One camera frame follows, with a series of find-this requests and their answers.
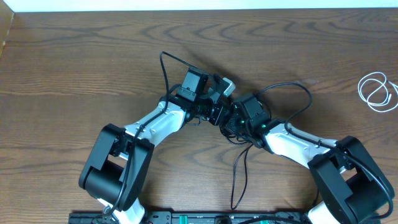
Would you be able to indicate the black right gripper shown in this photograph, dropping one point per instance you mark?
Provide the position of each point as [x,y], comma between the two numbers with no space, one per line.
[230,123]

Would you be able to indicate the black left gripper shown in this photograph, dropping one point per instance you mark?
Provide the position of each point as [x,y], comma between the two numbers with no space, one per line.
[215,119]

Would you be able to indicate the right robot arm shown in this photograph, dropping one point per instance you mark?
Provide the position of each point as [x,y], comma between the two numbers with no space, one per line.
[352,186]

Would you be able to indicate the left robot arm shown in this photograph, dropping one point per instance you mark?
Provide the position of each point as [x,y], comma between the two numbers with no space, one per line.
[116,168]

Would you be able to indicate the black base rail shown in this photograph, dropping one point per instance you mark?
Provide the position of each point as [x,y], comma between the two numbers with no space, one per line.
[165,217]

